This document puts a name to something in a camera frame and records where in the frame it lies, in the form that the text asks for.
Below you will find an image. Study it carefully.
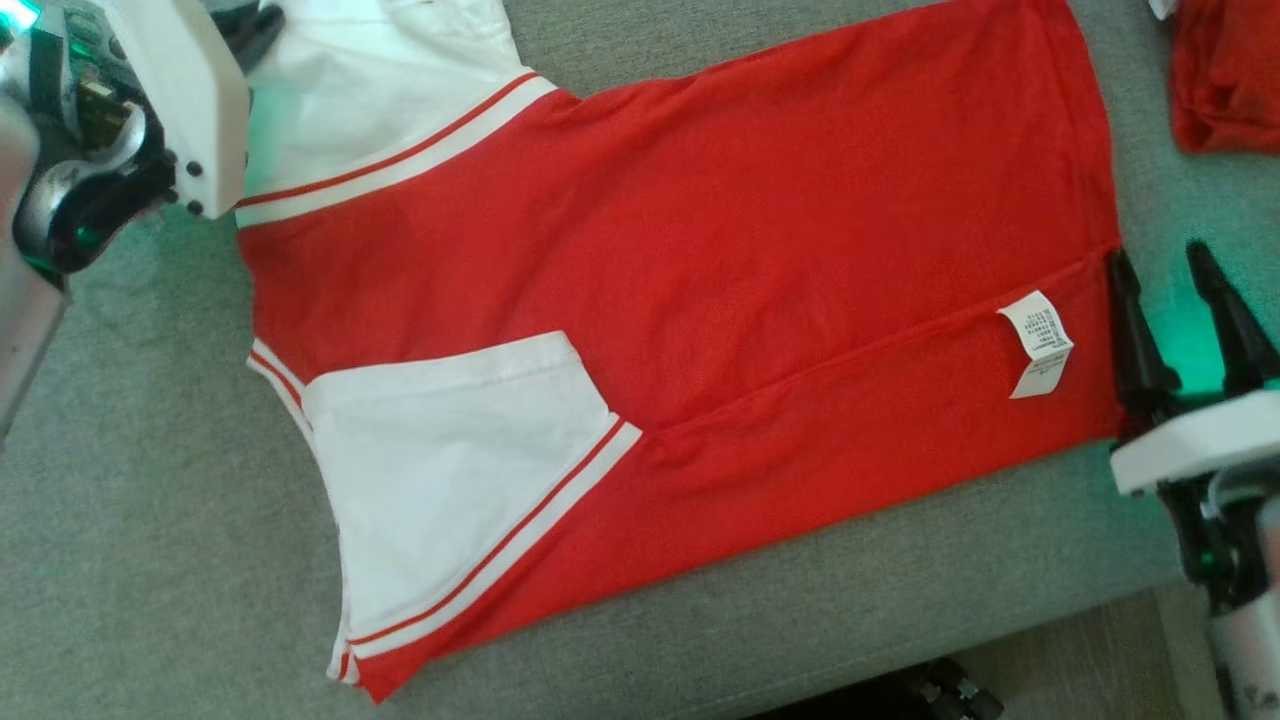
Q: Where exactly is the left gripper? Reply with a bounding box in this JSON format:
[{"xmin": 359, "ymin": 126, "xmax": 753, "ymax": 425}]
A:
[{"xmin": 0, "ymin": 0, "xmax": 286, "ymax": 276}]

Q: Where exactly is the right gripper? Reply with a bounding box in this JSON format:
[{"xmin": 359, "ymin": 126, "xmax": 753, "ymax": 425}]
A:
[{"xmin": 1105, "ymin": 240, "xmax": 1280, "ymax": 611}]

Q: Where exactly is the red shirt with white sleeves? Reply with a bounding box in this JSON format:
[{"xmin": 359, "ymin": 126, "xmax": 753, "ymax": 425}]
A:
[{"xmin": 235, "ymin": 0, "xmax": 1126, "ymax": 704}]

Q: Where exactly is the plain red crumpled garment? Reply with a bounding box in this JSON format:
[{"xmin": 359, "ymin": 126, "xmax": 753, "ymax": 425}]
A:
[{"xmin": 1148, "ymin": 0, "xmax": 1280, "ymax": 156}]

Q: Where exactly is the grey sofa cushion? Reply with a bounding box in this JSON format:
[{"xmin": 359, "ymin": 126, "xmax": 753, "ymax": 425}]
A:
[{"xmin": 0, "ymin": 0, "xmax": 1280, "ymax": 720}]

